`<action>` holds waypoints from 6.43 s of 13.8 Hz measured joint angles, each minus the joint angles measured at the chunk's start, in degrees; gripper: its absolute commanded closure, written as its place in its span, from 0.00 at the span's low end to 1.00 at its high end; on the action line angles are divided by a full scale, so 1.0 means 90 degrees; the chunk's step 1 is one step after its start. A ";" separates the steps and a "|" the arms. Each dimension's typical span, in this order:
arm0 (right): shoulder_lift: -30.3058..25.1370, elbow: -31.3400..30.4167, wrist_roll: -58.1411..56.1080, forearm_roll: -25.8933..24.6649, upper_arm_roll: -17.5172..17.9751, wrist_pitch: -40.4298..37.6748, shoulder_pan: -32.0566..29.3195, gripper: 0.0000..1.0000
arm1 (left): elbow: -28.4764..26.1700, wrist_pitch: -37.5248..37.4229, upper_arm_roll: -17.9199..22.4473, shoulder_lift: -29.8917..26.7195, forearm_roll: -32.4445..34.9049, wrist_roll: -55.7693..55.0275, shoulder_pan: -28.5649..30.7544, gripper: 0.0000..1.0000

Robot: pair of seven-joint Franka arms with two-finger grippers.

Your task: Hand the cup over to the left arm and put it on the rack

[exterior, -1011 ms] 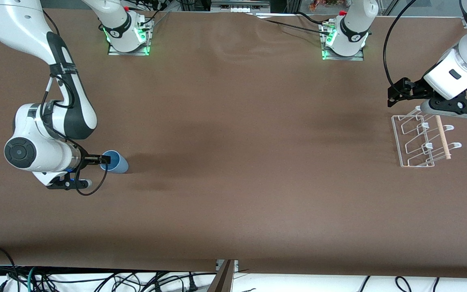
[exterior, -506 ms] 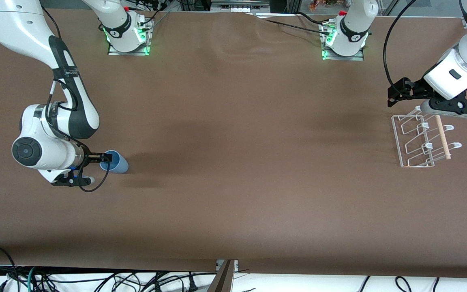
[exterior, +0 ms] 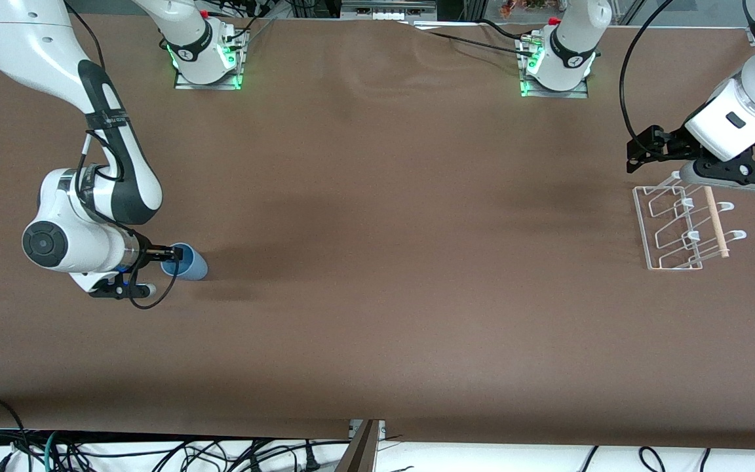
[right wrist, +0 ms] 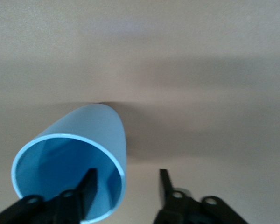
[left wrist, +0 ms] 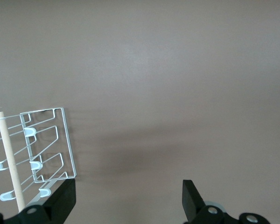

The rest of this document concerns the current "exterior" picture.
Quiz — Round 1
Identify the blue plastic cup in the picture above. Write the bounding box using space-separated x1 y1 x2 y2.
160 242 208 281

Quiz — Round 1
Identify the clear rack with wooden rod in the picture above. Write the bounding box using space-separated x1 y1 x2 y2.
633 172 748 271

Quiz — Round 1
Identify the orange red decoration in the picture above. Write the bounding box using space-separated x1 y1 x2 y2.
501 0 552 17

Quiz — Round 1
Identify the table cover sheet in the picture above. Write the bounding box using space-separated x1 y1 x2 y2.
0 13 755 452

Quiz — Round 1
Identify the brown wooden beam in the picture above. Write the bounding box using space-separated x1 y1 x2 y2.
334 420 379 472

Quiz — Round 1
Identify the grey power strip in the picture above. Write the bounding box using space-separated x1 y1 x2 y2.
341 0 438 20

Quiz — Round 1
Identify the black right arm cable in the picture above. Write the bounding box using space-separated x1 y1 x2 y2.
63 0 182 310

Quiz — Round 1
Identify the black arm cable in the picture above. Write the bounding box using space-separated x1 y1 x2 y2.
619 0 676 142
63 0 182 310

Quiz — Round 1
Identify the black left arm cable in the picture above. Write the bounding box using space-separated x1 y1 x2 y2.
619 0 676 142

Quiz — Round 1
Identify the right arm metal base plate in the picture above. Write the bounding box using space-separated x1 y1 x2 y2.
174 26 245 91

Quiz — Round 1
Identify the black base supply cable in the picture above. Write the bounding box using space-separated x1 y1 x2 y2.
409 22 534 54

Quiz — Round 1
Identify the metal table bracket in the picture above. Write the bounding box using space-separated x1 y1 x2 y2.
349 420 386 441

